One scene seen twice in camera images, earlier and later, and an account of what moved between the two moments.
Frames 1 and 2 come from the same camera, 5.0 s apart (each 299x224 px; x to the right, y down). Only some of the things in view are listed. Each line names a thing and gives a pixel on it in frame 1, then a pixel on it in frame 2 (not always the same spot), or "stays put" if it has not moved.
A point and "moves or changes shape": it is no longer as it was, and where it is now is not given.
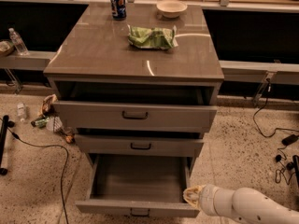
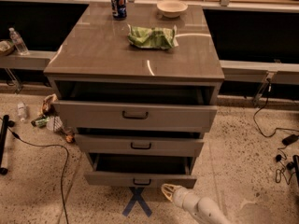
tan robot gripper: [206, 199] to [181, 197]
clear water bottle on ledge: [20, 47] stays put
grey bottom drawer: [149, 185] moves or changes shape
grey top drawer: [136, 106] stays put
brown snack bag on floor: [48, 105] stays put
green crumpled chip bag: [160, 38] stays put
